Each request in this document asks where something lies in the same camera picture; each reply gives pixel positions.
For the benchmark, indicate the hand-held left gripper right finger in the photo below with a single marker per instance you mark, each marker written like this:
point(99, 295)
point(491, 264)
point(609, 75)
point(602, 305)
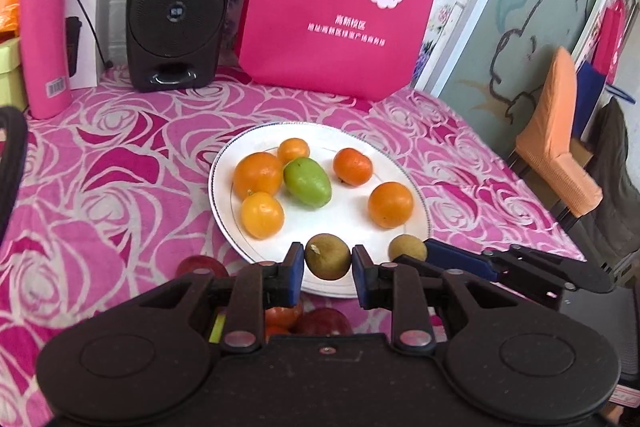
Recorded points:
point(361, 274)

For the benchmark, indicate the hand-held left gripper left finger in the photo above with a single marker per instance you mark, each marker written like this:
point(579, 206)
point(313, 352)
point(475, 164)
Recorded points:
point(295, 272)

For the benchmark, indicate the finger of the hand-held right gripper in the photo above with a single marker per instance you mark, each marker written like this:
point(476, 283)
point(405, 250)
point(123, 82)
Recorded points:
point(460, 257)

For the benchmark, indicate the brown kiwi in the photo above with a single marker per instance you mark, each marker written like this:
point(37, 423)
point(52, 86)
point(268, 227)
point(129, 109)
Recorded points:
point(327, 256)

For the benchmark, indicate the red and green plum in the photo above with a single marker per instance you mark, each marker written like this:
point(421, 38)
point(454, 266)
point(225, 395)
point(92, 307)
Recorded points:
point(281, 316)

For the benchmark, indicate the dark purple plum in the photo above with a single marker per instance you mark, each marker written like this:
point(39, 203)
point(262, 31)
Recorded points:
point(322, 323)

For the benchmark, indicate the white plate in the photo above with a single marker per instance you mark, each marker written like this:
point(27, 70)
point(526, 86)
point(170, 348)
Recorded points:
point(350, 217)

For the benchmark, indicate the small orange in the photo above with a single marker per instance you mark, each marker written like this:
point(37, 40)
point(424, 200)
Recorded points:
point(293, 150)
point(262, 214)

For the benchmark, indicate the large orange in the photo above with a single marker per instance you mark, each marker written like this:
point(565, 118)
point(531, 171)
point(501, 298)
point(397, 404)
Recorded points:
point(257, 174)
point(390, 204)

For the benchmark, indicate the large green plum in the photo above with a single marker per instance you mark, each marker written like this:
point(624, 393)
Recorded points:
point(307, 182)

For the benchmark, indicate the deep orange mandarin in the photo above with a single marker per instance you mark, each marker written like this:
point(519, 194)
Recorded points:
point(352, 166)

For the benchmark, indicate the dark jacket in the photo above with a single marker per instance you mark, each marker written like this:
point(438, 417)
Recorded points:
point(615, 187)

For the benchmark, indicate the orange chair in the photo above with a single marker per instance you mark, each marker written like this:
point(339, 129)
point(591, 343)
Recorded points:
point(555, 132)

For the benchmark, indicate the blue bag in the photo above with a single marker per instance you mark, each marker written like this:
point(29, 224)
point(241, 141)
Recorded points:
point(590, 92)

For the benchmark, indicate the pink rose tablecloth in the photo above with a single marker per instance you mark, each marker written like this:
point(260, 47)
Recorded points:
point(125, 167)

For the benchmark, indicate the small pink bag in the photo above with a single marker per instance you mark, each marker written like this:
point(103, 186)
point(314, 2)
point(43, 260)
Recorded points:
point(611, 37)

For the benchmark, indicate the pink tote bag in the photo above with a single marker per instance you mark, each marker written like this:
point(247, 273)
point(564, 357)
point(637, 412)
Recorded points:
point(340, 7)

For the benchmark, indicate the white carton box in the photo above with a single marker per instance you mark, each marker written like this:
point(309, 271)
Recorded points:
point(91, 77)

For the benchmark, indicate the black speaker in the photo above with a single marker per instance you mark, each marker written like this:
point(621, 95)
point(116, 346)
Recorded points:
point(175, 2)

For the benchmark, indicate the pink thermos bottle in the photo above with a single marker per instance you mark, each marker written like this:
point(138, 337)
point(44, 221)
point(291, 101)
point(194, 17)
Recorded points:
point(45, 37)

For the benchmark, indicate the light green box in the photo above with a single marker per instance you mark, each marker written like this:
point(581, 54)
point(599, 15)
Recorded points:
point(10, 72)

